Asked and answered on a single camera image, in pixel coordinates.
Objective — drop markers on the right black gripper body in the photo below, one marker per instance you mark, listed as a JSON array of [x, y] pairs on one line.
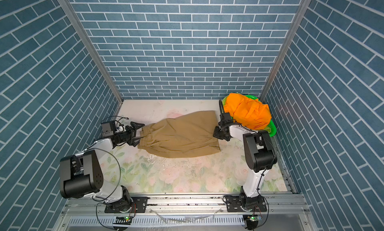
[[218, 133]]

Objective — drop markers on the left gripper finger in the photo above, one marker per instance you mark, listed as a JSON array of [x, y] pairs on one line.
[[135, 141], [136, 125]]

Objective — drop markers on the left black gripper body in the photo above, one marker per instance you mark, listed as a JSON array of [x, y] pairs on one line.
[[125, 136]]

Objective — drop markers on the tan drawstring shorts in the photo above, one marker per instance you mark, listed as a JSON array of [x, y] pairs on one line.
[[187, 136]]

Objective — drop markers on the orange shorts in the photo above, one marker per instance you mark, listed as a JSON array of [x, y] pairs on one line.
[[251, 113]]

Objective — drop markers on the green perforated plastic basket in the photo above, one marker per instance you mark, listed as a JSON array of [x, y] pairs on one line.
[[271, 128]]

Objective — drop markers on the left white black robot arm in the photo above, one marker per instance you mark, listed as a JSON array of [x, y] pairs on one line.
[[81, 174]]

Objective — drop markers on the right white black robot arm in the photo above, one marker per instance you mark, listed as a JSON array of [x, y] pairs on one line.
[[259, 152]]

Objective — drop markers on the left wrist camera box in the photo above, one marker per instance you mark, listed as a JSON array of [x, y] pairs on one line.
[[109, 128]]

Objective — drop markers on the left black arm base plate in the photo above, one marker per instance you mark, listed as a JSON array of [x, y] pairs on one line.
[[134, 205]]

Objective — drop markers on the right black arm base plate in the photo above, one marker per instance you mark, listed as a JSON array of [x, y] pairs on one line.
[[241, 203]]

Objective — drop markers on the aluminium front rail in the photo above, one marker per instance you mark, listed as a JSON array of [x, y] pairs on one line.
[[208, 204]]

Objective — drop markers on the left aluminium corner post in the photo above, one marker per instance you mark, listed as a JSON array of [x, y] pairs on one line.
[[77, 25]]

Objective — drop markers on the aluminium corner post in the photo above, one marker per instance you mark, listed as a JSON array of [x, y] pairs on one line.
[[77, 25], [284, 48]]

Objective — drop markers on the right aluminium corner post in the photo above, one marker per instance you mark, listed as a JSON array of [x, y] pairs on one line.
[[284, 48]]

